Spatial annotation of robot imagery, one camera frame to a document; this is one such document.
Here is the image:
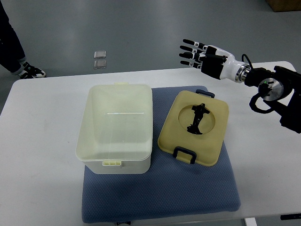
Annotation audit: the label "blue padded mat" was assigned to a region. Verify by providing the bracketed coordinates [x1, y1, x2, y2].
[82, 87, 241, 224]

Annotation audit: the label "person leg dark trousers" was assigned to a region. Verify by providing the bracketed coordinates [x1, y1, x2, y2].
[0, 3, 26, 74]

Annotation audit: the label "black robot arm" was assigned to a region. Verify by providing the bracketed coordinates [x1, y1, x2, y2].
[238, 54, 301, 134]

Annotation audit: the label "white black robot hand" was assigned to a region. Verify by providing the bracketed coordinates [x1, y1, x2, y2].
[179, 39, 244, 82]

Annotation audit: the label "white storage box base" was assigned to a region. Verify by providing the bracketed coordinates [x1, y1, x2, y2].
[76, 83, 153, 174]

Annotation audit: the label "upper metal floor plate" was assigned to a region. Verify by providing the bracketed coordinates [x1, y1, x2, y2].
[94, 50, 106, 59]

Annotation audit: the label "black bracket under table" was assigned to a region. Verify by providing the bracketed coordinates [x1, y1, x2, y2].
[280, 213, 301, 220]

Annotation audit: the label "yellow storage box lid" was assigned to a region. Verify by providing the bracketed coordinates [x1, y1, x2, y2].
[158, 90, 229, 167]

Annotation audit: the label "black white sneaker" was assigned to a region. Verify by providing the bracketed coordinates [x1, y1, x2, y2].
[19, 62, 46, 79]

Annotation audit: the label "brown cardboard box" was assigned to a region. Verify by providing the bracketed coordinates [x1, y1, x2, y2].
[266, 0, 301, 12]

